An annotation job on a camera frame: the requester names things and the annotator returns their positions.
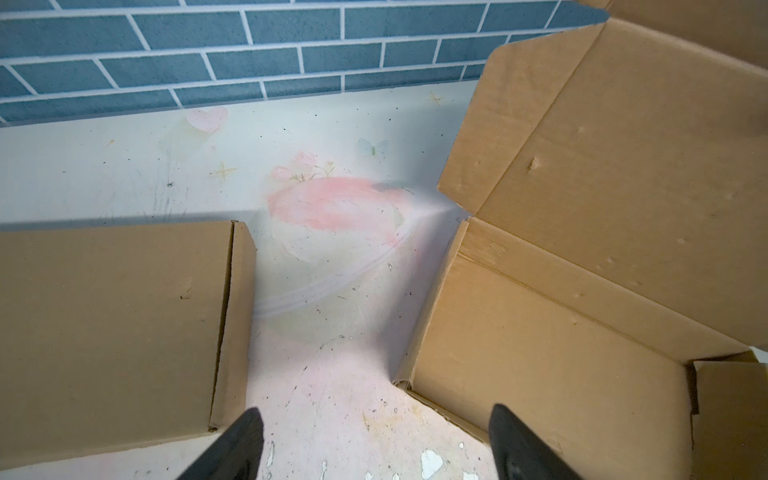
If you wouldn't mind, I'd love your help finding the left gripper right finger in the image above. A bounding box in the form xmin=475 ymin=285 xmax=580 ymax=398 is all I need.
xmin=488 ymin=404 xmax=582 ymax=480

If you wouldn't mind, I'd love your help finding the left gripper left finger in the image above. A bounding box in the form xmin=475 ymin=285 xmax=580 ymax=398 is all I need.
xmin=178 ymin=407 xmax=264 ymax=480

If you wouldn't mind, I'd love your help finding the brown cardboard box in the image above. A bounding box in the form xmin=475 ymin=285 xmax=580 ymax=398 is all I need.
xmin=1 ymin=220 xmax=256 ymax=469

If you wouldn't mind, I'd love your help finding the cardboard stack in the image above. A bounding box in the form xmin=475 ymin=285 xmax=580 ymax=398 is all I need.
xmin=395 ymin=1 xmax=767 ymax=479

